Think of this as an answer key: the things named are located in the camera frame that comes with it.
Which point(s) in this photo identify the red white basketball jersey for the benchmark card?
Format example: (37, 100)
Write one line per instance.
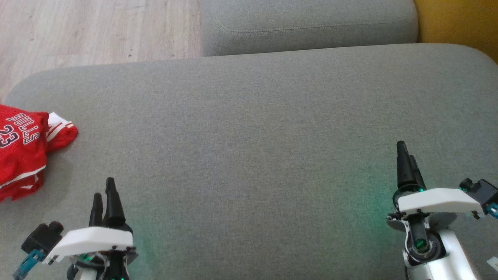
(62, 134)

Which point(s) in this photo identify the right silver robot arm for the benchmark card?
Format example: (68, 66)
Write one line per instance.
(447, 256)

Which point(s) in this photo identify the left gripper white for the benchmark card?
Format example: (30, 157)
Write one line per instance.
(93, 239)

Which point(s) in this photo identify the grey sofa seat cushion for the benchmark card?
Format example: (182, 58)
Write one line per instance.
(249, 136)

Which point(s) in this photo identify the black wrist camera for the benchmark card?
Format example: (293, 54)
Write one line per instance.
(42, 235)
(486, 192)

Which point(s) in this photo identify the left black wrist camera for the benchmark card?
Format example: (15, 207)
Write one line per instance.
(42, 235)

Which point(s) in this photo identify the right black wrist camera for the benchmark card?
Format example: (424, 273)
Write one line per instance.
(486, 192)

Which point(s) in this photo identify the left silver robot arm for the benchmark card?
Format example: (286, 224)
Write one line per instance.
(116, 272)

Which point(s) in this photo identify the yellow furniture panel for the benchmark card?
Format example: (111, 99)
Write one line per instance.
(459, 23)

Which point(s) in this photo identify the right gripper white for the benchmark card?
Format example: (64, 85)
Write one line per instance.
(435, 200)

